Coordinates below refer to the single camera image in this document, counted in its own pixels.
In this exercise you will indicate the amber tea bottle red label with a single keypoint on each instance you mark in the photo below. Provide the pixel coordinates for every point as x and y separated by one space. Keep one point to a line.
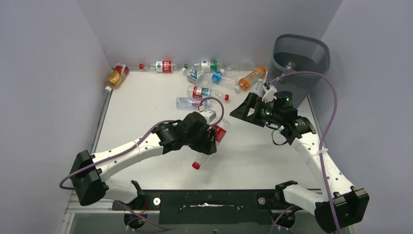
117 77

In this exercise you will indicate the crushed bottle white blue label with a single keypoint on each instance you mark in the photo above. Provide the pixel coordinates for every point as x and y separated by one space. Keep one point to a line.
198 78

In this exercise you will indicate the red cap bottle at wall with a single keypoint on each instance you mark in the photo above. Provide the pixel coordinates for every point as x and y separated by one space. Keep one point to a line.
161 66

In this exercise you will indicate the aluminium frame rail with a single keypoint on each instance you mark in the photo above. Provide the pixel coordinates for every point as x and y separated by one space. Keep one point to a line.
102 206

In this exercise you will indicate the grey mesh waste bin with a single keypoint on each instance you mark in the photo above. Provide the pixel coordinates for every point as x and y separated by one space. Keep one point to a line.
295 53

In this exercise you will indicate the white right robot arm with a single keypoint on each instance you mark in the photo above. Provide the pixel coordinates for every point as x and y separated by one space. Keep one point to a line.
340 203

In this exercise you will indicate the red label bottle blue picture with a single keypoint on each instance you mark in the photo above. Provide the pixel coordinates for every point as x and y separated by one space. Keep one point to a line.
200 92

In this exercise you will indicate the clear Ganten water bottle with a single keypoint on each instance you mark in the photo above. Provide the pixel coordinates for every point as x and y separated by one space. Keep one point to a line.
190 103

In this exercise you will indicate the crushed clear bottle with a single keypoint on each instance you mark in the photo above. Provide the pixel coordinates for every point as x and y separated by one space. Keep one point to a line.
240 67

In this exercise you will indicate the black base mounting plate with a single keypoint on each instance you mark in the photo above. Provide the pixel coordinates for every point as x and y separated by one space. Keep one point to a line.
165 208

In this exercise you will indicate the green cap bottle at wall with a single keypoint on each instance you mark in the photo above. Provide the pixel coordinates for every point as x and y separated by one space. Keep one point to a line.
206 65

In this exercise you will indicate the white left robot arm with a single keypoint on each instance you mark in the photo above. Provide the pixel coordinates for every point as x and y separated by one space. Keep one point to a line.
92 174

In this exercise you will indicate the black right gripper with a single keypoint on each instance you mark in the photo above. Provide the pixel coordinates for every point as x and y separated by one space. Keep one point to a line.
253 101

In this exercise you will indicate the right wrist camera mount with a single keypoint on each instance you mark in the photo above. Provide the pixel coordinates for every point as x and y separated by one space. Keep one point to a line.
269 92

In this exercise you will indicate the orange juice bottle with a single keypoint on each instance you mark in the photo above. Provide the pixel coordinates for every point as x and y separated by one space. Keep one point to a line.
246 82

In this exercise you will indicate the red label Nongfu water bottle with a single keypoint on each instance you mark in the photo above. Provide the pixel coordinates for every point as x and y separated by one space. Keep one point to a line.
210 143

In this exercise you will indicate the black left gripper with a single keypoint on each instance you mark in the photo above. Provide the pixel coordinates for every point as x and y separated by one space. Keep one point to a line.
207 146

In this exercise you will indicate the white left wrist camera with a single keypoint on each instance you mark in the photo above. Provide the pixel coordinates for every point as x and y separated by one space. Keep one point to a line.
209 115

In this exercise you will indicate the clear bottle blue label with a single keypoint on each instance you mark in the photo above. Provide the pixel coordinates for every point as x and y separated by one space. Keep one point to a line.
223 79

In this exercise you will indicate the white blue label tea bottle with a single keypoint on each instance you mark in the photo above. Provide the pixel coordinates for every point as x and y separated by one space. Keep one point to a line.
257 88

